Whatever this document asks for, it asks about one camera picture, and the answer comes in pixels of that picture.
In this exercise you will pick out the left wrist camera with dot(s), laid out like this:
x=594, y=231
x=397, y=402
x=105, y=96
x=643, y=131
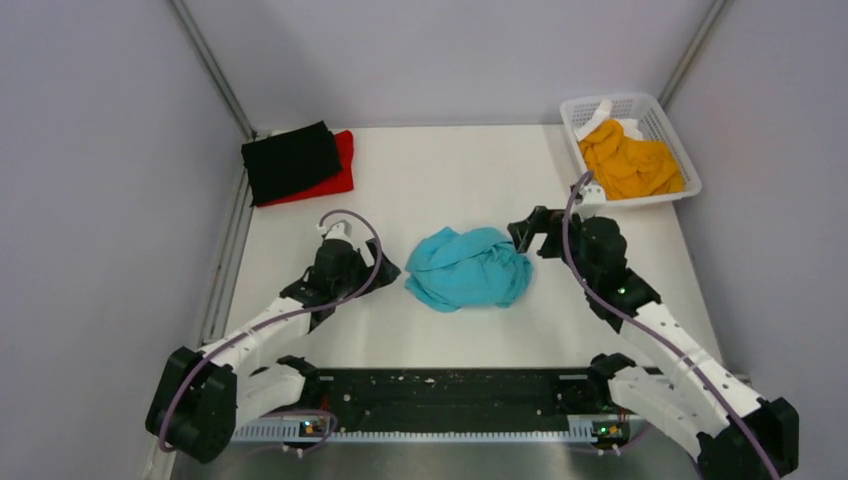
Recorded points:
x=340, y=230

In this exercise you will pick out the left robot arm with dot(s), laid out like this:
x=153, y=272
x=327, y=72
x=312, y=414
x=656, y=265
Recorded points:
x=204, y=396

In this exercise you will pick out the folded black t-shirt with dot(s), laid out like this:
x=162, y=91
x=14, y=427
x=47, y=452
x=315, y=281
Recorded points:
x=290, y=163

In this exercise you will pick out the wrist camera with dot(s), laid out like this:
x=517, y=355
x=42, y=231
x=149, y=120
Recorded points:
x=340, y=230
x=591, y=193

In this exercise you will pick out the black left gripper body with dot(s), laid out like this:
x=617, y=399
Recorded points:
x=358, y=272

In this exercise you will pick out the cyan t-shirt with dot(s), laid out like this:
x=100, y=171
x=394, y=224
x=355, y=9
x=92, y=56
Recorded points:
x=449, y=271

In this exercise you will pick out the white cable duct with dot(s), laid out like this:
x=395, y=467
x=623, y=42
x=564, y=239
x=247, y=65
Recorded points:
x=580, y=430

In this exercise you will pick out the right aluminium frame post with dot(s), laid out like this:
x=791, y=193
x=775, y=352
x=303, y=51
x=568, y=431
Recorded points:
x=698, y=41

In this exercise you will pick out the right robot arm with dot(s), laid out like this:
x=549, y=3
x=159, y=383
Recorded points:
x=728, y=429

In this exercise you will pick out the white cloth in basket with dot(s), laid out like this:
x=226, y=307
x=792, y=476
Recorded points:
x=603, y=113

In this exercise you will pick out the orange t-shirt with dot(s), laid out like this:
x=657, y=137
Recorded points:
x=628, y=169

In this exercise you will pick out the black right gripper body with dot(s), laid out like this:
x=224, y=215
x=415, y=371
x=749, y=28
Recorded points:
x=554, y=244

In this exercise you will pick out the aluminium frame post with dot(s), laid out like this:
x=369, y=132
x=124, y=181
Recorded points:
x=698, y=41
x=214, y=71

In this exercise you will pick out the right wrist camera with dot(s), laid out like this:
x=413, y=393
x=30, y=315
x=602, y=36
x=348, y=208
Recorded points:
x=591, y=193

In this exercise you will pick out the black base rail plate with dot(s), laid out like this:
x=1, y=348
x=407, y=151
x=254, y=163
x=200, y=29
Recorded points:
x=476, y=400

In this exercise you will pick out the left aluminium frame post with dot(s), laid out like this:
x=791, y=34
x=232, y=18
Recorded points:
x=214, y=71

